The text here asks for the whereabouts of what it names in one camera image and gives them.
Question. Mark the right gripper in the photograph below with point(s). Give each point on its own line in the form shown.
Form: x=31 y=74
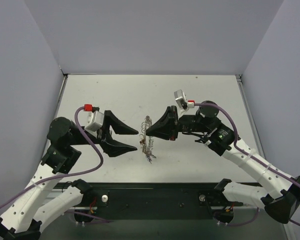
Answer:
x=174 y=123

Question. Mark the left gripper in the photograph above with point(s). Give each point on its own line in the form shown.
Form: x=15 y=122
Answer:
x=106 y=135

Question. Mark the metal disc with keyrings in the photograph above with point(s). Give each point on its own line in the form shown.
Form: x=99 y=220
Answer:
x=146 y=142

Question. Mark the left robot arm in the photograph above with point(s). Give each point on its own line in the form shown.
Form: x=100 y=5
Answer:
x=27 y=214

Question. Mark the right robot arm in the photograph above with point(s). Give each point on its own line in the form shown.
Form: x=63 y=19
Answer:
x=278 y=193

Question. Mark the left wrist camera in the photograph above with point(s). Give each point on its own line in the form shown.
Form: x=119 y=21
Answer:
x=95 y=118

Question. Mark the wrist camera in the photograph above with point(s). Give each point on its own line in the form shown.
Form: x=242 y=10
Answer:
x=182 y=102
x=95 y=118

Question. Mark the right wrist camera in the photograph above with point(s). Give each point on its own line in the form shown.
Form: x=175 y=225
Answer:
x=182 y=102

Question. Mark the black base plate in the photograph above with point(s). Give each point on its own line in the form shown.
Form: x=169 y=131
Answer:
x=154 y=201

